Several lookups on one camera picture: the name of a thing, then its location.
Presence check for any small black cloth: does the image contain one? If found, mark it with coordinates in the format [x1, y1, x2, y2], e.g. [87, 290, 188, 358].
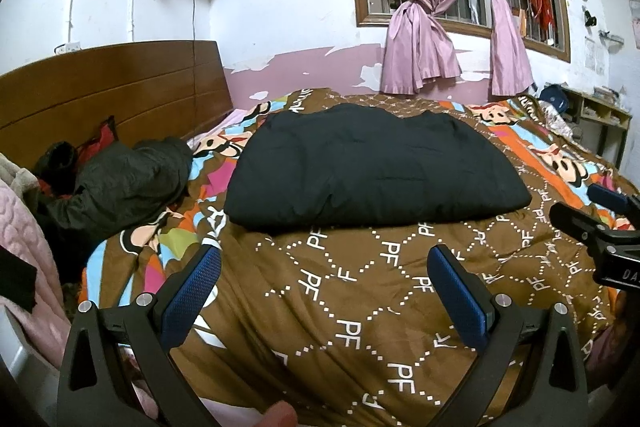
[0, 244, 39, 314]

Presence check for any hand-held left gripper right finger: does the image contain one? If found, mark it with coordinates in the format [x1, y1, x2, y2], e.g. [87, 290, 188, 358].
[427, 244, 591, 427]

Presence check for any pink quilted cloth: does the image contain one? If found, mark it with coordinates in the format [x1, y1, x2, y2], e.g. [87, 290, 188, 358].
[0, 177, 71, 358]

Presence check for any blue cap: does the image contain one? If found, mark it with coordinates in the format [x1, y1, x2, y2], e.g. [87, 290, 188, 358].
[540, 83, 569, 112]

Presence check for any dark olive jacket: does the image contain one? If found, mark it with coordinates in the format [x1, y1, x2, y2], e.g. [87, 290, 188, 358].
[32, 136, 193, 258]

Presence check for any white patterned cloth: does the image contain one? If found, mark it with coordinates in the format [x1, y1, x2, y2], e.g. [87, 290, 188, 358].
[537, 102, 583, 142]

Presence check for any beige fuzzy cloth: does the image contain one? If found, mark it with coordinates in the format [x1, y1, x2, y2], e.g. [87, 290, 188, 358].
[0, 152, 40, 194]

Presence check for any narrow pink curtain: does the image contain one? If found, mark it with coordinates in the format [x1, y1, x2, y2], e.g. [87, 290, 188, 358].
[470, 0, 547, 98]

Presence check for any black jacket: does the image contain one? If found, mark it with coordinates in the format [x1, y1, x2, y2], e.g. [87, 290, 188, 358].
[223, 103, 533, 235]

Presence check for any brown cartoon printed blanket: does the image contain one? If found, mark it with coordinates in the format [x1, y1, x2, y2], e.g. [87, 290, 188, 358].
[80, 88, 640, 427]

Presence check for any black wall cable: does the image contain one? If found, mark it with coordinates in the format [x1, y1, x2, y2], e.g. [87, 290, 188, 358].
[190, 0, 199, 78]

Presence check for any person's left hand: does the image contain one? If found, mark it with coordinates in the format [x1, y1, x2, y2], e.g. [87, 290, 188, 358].
[260, 399, 299, 427]

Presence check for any wooden headboard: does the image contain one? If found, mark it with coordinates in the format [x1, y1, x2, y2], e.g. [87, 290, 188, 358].
[0, 39, 236, 168]

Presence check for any red cloth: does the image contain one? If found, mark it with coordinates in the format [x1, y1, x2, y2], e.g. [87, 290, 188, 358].
[75, 117, 118, 162]

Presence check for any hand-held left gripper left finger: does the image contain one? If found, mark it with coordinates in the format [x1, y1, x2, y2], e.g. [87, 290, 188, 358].
[56, 244, 223, 427]

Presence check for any wooden shelf desk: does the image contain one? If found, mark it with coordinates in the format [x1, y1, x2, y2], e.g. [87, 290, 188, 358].
[567, 87, 633, 168]

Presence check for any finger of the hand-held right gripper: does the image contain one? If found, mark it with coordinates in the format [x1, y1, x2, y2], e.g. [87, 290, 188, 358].
[586, 183, 640, 217]
[549, 202, 640, 254]

